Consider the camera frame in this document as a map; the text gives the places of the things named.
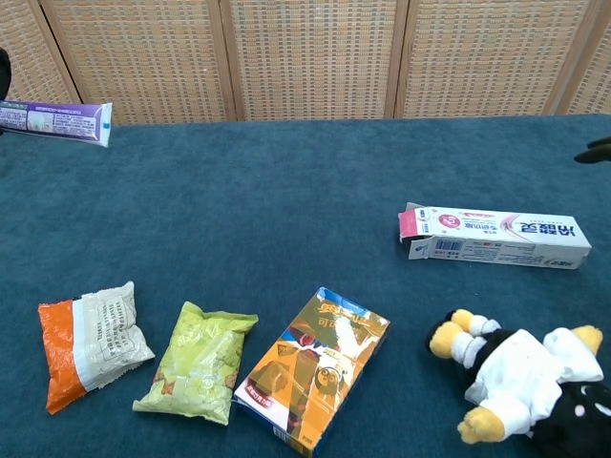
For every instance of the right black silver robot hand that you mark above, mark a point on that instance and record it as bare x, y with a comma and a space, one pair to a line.
596, 152

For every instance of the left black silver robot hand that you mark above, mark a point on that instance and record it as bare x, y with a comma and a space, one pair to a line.
5, 71

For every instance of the purple toothpaste tube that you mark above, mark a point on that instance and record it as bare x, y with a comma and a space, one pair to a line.
62, 121

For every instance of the white pink toothpaste box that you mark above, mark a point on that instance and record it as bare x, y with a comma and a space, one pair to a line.
496, 238

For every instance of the orange cookie box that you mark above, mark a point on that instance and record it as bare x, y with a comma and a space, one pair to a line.
315, 372

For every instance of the penguin plush toy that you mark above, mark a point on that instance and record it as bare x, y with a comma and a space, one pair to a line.
520, 377

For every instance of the orange white snack packet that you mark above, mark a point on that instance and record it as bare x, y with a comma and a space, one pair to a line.
95, 343

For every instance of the blue table mat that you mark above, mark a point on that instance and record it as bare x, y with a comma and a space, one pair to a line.
267, 210

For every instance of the woven wooden folding screen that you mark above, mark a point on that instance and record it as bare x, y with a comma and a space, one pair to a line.
310, 57

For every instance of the green snack packet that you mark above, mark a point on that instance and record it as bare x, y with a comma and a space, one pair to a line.
200, 362

